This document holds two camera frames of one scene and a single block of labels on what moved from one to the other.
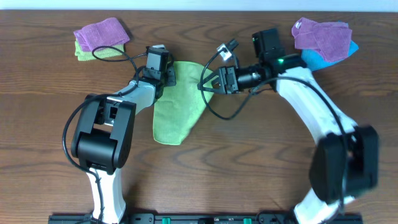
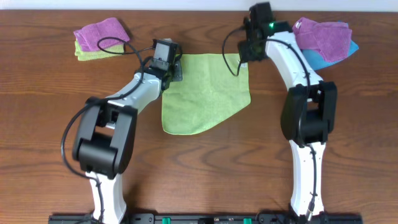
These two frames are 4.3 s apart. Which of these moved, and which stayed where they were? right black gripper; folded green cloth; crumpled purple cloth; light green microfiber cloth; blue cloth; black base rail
Moved: light green microfiber cloth; right black gripper
Stayed: black base rail; crumpled purple cloth; blue cloth; folded green cloth
